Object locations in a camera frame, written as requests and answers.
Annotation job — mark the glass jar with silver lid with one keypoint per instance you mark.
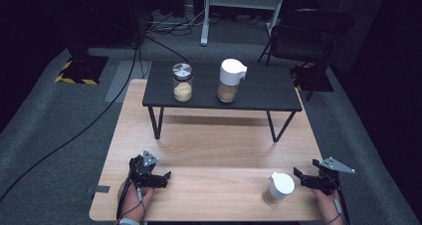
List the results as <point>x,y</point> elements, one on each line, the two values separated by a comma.
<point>182,85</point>

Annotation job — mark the person's left hand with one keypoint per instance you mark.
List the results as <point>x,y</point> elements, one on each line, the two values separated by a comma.
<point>131,205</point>

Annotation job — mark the black folding chair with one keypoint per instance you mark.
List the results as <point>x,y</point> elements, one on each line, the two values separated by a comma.
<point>308,36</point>

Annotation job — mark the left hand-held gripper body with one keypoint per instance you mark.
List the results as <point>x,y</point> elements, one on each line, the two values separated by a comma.
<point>139,170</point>

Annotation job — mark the white metal stand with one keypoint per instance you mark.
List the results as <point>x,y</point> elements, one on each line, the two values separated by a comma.
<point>244,0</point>

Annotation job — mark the grey wristband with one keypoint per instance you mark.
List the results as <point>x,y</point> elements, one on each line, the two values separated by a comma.
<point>128,221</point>

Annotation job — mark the glass jar with white lid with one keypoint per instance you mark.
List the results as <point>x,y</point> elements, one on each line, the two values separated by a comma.
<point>230,74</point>
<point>281,185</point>

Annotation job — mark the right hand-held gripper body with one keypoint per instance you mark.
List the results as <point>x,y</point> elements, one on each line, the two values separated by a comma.
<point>328,180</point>

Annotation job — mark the grey tape strip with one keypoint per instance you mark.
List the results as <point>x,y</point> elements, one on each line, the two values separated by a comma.
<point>99,189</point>

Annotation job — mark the dark shelf with metal legs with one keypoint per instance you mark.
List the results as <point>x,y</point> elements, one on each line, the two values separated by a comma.
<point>265,89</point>

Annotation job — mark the black stand pole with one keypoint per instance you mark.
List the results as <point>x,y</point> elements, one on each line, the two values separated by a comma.
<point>136,16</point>

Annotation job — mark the person's right hand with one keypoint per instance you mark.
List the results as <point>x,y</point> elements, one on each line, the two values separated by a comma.
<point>330,211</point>

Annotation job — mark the black striped stand base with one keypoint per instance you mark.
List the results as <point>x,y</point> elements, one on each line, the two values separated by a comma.
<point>84,70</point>
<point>315,82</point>

